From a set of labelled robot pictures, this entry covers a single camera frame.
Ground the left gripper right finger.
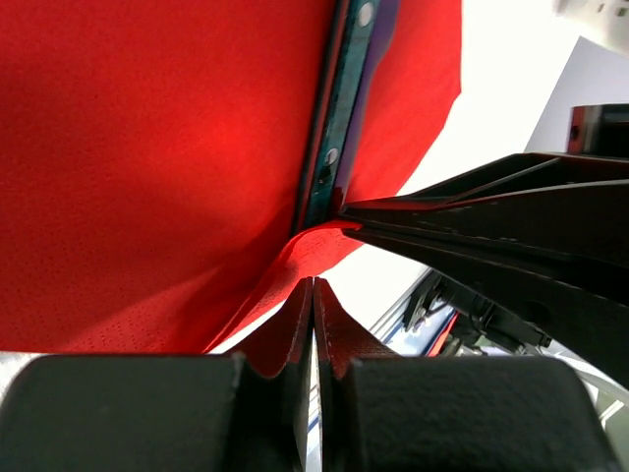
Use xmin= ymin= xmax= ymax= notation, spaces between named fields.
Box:
xmin=313 ymin=277 xmax=397 ymax=471

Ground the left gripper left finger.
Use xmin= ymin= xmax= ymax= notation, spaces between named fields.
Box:
xmin=230 ymin=277 xmax=314 ymax=471

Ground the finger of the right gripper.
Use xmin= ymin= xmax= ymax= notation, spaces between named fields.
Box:
xmin=345 ymin=227 xmax=628 ymax=385
xmin=340 ymin=152 xmax=628 ymax=231

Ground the red paper napkin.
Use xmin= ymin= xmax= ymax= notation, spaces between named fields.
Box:
xmin=0 ymin=0 xmax=463 ymax=355

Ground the green handled spoon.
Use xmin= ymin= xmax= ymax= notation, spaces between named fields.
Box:
xmin=292 ymin=0 xmax=379 ymax=234

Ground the dark blue knife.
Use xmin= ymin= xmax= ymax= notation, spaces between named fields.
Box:
xmin=334 ymin=0 xmax=400 ymax=206

